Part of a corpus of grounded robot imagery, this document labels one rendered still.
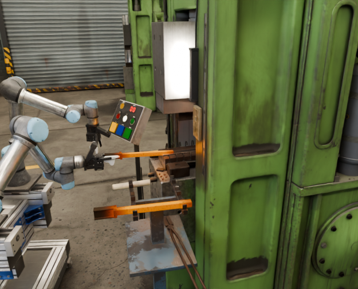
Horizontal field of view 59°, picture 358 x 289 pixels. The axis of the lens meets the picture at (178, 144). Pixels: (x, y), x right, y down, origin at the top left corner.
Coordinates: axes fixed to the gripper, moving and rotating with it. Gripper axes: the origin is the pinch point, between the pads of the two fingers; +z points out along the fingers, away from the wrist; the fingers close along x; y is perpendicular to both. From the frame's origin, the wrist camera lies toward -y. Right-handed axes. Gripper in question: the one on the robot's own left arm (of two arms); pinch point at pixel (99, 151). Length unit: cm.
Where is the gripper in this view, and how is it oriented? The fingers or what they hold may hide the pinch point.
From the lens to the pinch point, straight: 228.4
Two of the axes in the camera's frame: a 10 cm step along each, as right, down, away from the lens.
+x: 0.4, 3.5, -9.4
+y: -10.0, 0.3, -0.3
